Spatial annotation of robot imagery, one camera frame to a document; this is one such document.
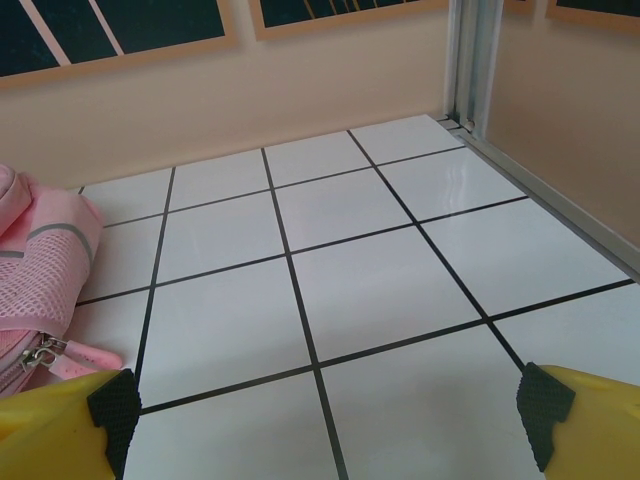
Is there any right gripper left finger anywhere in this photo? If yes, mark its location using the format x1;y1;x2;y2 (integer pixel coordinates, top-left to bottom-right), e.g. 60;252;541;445
0;368;144;480

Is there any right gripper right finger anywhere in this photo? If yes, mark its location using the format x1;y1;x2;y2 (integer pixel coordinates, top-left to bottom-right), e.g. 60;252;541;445
514;362;640;480

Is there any pink backpack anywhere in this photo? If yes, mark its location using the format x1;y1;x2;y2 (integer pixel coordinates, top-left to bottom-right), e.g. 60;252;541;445
0;162;124;397

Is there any aluminium table side rail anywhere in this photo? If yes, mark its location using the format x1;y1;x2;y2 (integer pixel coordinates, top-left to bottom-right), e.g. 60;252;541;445
439;115;640;284

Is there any aluminium corner post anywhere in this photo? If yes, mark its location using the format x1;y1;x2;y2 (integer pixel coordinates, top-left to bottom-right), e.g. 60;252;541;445
444;0;501;134

